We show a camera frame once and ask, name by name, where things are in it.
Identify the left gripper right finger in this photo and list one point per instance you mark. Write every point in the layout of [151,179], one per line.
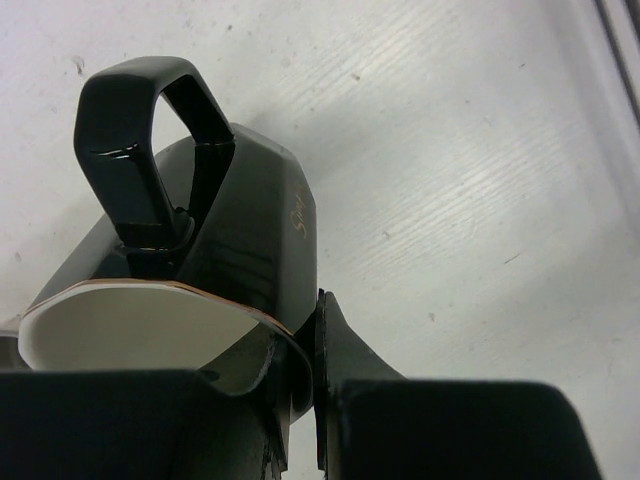
[373,423]

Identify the metal cup with cream label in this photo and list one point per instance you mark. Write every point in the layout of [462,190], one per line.
[10,358]

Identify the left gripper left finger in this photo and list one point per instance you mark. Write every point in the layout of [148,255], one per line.
[162,424]

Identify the black mug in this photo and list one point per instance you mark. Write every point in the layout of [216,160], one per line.
[205,257]

